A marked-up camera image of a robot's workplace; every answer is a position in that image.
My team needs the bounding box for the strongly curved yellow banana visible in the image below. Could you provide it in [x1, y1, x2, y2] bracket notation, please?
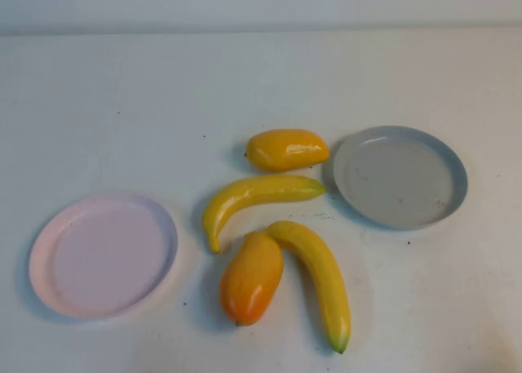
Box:
[202, 174, 327, 255]

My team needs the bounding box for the yellow plastic mango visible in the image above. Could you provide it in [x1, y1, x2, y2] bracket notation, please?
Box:
[245, 128, 330, 172]

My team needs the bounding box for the orange-tinted plastic mango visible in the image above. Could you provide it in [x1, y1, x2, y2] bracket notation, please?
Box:
[219, 230, 285, 327]

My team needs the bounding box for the long yellow banana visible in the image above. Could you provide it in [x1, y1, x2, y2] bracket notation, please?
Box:
[264, 220, 352, 355]

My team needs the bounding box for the grey-blue round plate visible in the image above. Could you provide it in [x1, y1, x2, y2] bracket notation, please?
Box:
[333, 124, 469, 230]

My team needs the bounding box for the pink round plate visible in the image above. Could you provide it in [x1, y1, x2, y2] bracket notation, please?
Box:
[28, 192, 179, 319]

